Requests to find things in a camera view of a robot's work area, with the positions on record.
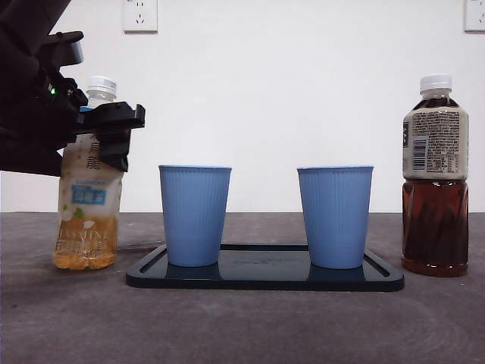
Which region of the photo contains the white wall socket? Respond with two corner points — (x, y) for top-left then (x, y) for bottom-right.
(123, 0), (158, 33)
(464, 0), (485, 33)

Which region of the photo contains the dark tea bottle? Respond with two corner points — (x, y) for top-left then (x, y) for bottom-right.
(400, 73), (470, 278)

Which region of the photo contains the blue ribbed plastic cup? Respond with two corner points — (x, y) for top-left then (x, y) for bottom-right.
(158, 164), (233, 268)
(296, 165), (375, 270)

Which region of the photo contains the jasmine oolong tea bottle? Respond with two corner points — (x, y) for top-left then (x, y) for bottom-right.
(52, 74), (124, 271)

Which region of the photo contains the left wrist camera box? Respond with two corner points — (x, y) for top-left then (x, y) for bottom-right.
(47, 30), (85, 67)

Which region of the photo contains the dark rectangular tray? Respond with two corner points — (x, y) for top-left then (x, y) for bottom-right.
(125, 243), (405, 292)

